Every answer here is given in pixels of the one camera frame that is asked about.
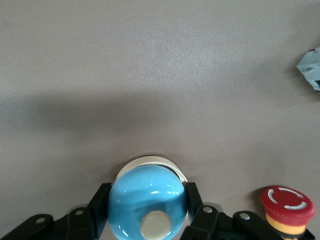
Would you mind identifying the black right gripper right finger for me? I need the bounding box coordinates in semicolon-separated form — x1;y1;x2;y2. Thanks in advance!
178;182;283;240

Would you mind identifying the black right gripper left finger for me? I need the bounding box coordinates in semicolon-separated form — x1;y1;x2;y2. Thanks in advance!
0;182;112;240

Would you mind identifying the blue desk bell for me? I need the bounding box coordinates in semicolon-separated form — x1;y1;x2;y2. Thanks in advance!
107;154;189;240

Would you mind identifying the red yellow emergency stop button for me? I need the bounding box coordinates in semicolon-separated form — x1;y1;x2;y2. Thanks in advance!
259;185;317;240

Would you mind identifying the white circuit breaker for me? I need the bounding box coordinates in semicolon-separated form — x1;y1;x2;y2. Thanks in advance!
296;46;320;93

